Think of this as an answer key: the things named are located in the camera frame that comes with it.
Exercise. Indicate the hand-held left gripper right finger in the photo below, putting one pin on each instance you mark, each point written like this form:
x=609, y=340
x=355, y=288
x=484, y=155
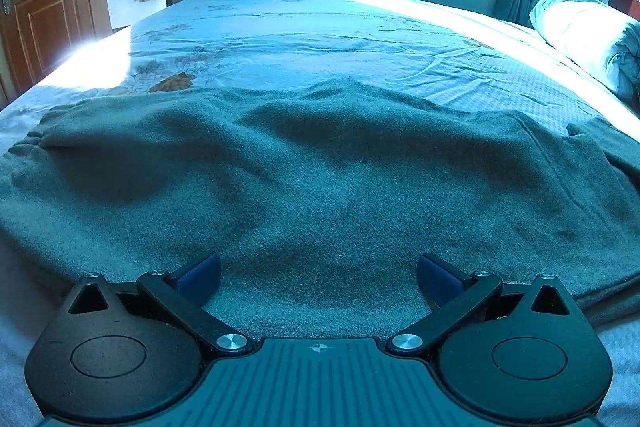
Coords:
x=436, y=278

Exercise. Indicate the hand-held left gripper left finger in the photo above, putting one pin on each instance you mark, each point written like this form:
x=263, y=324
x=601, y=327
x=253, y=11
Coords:
x=201, y=278

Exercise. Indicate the grey-green fleece pants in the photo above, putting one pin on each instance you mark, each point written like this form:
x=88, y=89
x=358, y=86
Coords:
x=320, y=187

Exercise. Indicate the bed with floral sheet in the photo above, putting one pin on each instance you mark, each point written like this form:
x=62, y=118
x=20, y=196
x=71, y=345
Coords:
x=325, y=37

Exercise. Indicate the rolled white and blue duvet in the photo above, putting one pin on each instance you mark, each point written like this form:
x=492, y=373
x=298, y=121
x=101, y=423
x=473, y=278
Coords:
x=585, y=29

